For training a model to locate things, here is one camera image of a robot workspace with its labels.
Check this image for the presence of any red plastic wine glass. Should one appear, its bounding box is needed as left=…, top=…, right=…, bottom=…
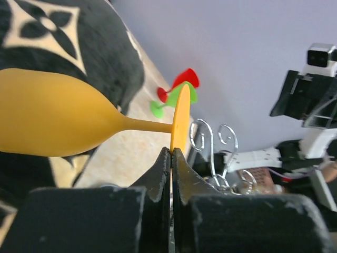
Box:
left=157, top=68, right=200, bottom=103

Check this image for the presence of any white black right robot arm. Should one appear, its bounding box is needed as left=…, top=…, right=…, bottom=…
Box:
left=225, top=69, right=336, bottom=211

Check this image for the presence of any chrome wire wine glass rack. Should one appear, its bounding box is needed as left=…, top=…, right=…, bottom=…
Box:
left=190, top=119, right=257, bottom=196

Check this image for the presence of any black floral plush pillow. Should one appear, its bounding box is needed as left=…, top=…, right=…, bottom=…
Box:
left=1, top=1, right=145, bottom=232

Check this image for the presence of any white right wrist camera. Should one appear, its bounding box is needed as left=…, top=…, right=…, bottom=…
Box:
left=301, top=43, right=336, bottom=77

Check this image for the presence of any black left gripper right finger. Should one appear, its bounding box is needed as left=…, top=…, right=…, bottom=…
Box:
left=172, top=148, right=334, bottom=252

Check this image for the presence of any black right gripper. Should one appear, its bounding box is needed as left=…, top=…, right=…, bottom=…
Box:
left=270, top=70, right=336, bottom=129

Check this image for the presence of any green plastic wine glass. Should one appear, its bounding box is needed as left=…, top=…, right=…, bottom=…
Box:
left=150, top=82, right=198, bottom=119

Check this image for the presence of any orange plastic wine glass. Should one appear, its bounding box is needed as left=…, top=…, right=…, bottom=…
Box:
left=1, top=69, right=190, bottom=157

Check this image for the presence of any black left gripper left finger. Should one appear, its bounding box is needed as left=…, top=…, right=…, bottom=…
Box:
left=1, top=148, right=171, bottom=252

